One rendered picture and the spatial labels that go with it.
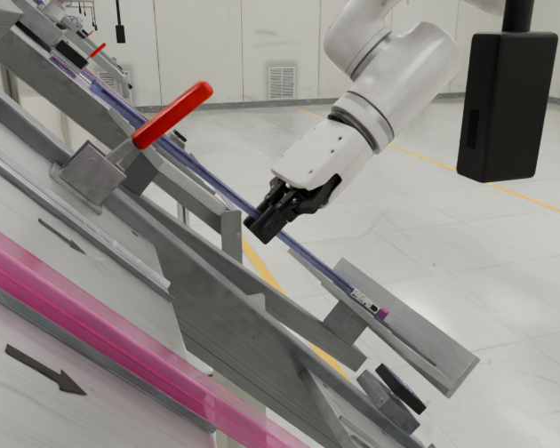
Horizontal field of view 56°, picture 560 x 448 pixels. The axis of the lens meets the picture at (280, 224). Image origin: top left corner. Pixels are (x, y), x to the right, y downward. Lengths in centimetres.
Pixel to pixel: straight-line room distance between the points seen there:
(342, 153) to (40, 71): 69
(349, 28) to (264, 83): 751
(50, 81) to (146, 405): 98
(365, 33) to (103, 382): 56
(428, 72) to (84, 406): 58
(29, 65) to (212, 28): 687
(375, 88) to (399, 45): 6
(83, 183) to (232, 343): 18
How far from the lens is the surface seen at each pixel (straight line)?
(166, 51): 785
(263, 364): 47
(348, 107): 65
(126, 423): 18
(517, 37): 17
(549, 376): 214
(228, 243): 121
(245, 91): 811
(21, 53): 114
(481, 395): 196
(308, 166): 62
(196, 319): 43
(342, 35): 68
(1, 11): 26
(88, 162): 34
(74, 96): 115
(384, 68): 67
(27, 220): 26
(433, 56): 68
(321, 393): 46
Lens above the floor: 114
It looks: 20 degrees down
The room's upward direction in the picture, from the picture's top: straight up
